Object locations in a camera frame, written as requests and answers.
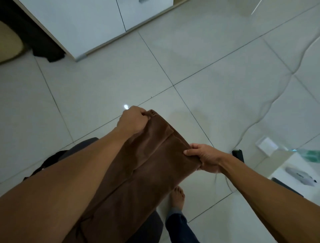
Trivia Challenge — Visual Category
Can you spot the black cloth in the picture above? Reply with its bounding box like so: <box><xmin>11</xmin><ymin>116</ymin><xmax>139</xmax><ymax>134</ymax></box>
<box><xmin>31</xmin><ymin>38</ymin><xmax>66</xmax><ymax>63</ymax></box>

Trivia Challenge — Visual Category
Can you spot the person's left forearm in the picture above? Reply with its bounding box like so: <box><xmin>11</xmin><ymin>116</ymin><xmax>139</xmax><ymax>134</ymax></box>
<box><xmin>0</xmin><ymin>126</ymin><xmax>137</xmax><ymax>243</ymax></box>

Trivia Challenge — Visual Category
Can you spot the person's right hand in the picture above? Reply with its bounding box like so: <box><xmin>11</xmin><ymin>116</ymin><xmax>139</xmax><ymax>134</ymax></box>
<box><xmin>183</xmin><ymin>143</ymin><xmax>226</xmax><ymax>174</ymax></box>

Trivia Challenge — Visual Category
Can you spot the white floor cable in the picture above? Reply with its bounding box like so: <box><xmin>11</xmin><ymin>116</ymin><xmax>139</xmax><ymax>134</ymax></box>
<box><xmin>214</xmin><ymin>35</ymin><xmax>320</xmax><ymax>194</ymax></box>

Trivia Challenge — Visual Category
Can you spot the white power adapter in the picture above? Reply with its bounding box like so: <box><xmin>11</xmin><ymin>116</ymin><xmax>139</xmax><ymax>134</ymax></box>
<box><xmin>255</xmin><ymin>136</ymin><xmax>280</xmax><ymax>157</ymax></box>

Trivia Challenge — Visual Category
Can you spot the grey computer mouse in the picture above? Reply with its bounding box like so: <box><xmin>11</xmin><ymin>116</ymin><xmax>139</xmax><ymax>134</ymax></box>
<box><xmin>285</xmin><ymin>167</ymin><xmax>318</xmax><ymax>186</ymax></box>

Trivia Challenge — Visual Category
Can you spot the white low table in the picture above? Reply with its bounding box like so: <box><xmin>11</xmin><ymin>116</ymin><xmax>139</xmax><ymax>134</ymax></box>
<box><xmin>267</xmin><ymin>151</ymin><xmax>320</xmax><ymax>201</ymax></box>

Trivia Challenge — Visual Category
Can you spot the person's right forearm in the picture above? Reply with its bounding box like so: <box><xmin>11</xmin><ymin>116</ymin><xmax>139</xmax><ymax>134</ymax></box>
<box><xmin>220</xmin><ymin>153</ymin><xmax>320</xmax><ymax>243</ymax></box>

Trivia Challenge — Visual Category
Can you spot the beige cushion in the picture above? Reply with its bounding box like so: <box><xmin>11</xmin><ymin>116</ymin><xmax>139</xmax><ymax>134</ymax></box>
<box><xmin>0</xmin><ymin>21</ymin><xmax>25</xmax><ymax>64</ymax></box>

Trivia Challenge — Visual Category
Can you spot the white cabinet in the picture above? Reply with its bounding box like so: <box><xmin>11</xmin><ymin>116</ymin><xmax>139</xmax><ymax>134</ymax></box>
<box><xmin>14</xmin><ymin>0</ymin><xmax>190</xmax><ymax>62</ymax></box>

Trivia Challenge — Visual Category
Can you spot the person's left hand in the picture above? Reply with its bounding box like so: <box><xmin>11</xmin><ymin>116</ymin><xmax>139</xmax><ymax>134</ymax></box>
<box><xmin>116</xmin><ymin>106</ymin><xmax>153</xmax><ymax>137</ymax></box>

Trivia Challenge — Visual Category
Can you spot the clear green plastic bottle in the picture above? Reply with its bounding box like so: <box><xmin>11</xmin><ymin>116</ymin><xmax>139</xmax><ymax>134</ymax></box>
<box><xmin>290</xmin><ymin>148</ymin><xmax>320</xmax><ymax>164</ymax></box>

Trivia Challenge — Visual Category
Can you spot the brown fabric garment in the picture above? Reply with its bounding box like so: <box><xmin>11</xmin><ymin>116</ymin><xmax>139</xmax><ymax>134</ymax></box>
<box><xmin>62</xmin><ymin>109</ymin><xmax>202</xmax><ymax>243</ymax></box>

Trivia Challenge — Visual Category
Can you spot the small black box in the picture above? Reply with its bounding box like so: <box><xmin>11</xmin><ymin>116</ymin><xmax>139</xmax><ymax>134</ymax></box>
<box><xmin>232</xmin><ymin>149</ymin><xmax>244</xmax><ymax>163</ymax></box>

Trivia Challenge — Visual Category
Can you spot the person's bare foot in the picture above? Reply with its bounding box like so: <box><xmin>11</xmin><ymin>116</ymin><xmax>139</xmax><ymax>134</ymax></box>
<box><xmin>170</xmin><ymin>186</ymin><xmax>186</xmax><ymax>213</ymax></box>

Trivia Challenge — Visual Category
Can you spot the person's blue jeans leg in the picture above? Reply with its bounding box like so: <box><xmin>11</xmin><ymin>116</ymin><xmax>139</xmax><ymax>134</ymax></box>
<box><xmin>165</xmin><ymin>210</ymin><xmax>200</xmax><ymax>243</ymax></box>

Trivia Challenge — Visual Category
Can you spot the black fabric on chair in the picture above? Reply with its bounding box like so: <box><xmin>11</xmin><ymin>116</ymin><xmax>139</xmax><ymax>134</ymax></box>
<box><xmin>23</xmin><ymin>150</ymin><xmax>68</xmax><ymax>181</ymax></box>

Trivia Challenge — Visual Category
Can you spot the flat black device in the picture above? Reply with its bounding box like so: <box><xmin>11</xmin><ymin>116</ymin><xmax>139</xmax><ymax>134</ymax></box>
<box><xmin>271</xmin><ymin>177</ymin><xmax>304</xmax><ymax>198</ymax></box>

